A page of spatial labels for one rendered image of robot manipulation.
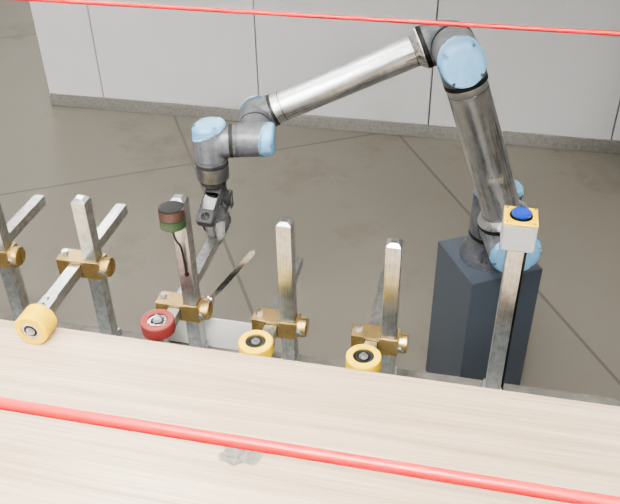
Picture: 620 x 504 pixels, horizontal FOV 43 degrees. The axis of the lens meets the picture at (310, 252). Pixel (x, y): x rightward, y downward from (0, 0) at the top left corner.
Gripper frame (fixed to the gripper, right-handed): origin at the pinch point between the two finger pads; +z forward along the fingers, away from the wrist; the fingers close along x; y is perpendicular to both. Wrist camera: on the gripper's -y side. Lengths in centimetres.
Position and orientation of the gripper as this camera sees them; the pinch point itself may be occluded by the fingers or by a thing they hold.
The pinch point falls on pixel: (217, 242)
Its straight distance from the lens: 227.4
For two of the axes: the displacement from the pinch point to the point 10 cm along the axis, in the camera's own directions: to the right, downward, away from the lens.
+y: 2.1, -5.7, 7.9
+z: 0.2, 8.1, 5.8
